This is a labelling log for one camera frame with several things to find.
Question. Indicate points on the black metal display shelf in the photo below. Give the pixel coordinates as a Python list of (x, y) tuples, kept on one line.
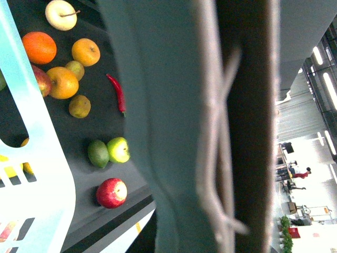
[(93, 228)]

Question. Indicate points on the red chili pepper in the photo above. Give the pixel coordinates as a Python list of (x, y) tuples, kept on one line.
[(119, 93)]

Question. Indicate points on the bright green apple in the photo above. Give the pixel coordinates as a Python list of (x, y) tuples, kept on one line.
[(118, 150)]

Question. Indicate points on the green lime by apple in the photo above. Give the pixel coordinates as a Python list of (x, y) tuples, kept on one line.
[(98, 153)]

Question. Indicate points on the red apple near edge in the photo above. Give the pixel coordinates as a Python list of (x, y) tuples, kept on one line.
[(112, 193)]

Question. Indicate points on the brownish green kiwi fruit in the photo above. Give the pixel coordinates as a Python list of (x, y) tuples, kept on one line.
[(79, 107)]

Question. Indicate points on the small yellow green fruit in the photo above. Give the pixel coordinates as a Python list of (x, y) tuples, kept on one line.
[(77, 68)]

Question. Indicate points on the yellow apple at right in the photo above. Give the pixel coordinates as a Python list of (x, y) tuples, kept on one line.
[(86, 52)]

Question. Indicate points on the large yellow orange apple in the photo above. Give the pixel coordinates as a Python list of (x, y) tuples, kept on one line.
[(64, 83)]

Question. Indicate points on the red yellow apple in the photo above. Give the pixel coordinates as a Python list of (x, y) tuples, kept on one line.
[(43, 80)]

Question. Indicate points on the teal plastic shopping basket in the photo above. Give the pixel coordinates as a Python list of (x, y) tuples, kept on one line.
[(39, 189)]

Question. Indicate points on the orange fruit near front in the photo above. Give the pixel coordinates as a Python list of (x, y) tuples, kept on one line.
[(40, 47)]

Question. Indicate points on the white pear with stem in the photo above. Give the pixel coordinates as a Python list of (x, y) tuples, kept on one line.
[(61, 15)]

